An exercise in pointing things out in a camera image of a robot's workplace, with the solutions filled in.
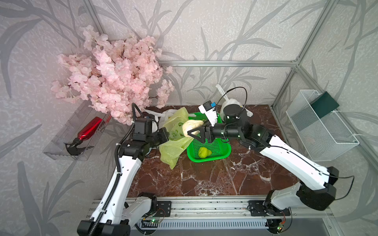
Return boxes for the beige pear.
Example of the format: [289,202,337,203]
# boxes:
[182,120,204,137]

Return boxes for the light green plastic bag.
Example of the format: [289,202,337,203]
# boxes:
[159,107,193,170]

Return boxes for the green plastic basket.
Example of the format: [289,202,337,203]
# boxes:
[186,112,232,163]

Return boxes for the green pear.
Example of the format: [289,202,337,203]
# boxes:
[198,147,212,159]

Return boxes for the white printed plastic bag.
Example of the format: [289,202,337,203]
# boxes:
[216,84,253,120]

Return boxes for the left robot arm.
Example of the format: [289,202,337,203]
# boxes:
[77,104,169,236]

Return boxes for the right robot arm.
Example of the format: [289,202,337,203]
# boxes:
[182,101,339,215]

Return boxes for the red spray bottle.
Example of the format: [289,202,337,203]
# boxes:
[65,117,103,156]

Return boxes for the pink cherry blossom tree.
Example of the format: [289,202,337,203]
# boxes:
[51,25,174,125]

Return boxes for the dark green card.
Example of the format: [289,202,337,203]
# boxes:
[310,91,340,119]

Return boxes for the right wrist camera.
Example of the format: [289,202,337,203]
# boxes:
[198,101,218,127]

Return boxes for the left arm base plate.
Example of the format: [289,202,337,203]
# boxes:
[143,201,172,218]

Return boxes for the clear acrylic wall shelf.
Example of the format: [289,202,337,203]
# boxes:
[43,101,111,161]

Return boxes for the aluminium front rail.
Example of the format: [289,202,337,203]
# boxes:
[85,195,334,220]

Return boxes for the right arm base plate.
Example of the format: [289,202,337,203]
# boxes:
[247,200,291,217]

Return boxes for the white wire mesh basket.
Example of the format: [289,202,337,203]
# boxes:
[286,89,360,161]

